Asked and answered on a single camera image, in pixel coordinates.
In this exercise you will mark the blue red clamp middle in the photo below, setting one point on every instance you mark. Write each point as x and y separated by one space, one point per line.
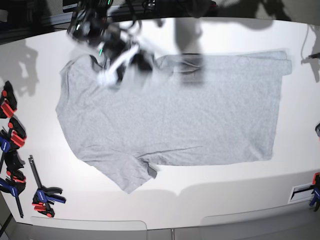
13 139

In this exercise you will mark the blue clamp right edge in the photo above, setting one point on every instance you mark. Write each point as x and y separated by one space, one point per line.
316 192

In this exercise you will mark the grey T-shirt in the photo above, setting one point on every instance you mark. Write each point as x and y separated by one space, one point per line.
189 110

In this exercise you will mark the blue red clamp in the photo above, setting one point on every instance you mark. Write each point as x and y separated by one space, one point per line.
15 182
13 139

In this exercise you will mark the white label plate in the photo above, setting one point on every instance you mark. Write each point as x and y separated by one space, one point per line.
300 193

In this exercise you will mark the blue red clamp lower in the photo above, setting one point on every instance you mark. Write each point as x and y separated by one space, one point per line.
15 182

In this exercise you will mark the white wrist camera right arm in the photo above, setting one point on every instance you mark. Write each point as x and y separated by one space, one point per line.
107 79

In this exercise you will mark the blue bar clamp front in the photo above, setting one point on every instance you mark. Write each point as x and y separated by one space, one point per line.
45 197

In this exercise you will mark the red black clamp top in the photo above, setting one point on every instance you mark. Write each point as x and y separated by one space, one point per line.
8 102

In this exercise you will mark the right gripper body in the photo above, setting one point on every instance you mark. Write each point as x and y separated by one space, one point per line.
125 56

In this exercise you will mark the dark object right edge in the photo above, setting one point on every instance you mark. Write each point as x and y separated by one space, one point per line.
317 130

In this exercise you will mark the aluminium rail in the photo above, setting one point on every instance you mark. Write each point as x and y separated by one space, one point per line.
57 19

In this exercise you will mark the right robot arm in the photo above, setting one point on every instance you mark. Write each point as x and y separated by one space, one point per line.
92 25

